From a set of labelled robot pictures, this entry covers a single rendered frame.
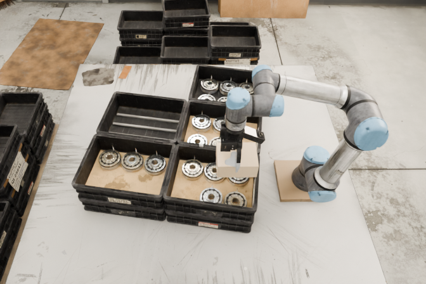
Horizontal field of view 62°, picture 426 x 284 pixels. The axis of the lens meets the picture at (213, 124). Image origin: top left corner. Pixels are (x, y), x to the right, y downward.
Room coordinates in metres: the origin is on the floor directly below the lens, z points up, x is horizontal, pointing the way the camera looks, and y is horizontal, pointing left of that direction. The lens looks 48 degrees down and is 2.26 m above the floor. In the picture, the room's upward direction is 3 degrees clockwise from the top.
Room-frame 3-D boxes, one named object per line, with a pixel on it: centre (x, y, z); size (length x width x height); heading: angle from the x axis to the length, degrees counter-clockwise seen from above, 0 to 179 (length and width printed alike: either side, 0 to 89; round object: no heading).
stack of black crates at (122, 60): (2.39, 0.66, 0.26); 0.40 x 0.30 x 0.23; 94
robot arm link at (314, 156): (1.01, -0.49, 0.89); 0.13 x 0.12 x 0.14; 3
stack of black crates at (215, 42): (2.45, -0.14, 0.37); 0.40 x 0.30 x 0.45; 94
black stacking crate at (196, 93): (1.48, -0.07, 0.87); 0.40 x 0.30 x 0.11; 84
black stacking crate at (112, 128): (1.22, 0.35, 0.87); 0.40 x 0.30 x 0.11; 84
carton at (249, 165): (0.86, -0.10, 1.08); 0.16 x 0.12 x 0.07; 94
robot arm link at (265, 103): (0.88, -0.18, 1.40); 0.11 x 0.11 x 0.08; 3
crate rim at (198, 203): (0.88, -0.01, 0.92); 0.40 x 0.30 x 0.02; 84
